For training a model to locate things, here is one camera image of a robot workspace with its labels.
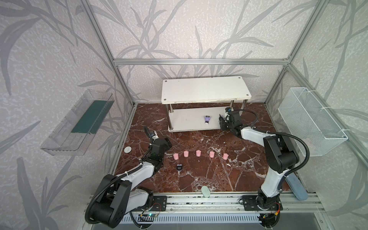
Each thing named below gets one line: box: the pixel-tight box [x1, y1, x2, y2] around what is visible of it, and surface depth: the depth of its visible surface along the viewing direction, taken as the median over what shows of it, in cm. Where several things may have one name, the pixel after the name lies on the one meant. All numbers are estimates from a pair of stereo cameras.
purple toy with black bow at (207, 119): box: [204, 115, 212, 125], surface depth 101 cm
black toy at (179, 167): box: [176, 163, 183, 173], surface depth 84 cm
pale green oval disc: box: [200, 185, 211, 198], surface depth 78 cm
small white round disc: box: [123, 146, 132, 154], surface depth 96 cm
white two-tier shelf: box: [161, 76, 252, 133], surface depth 85 cm
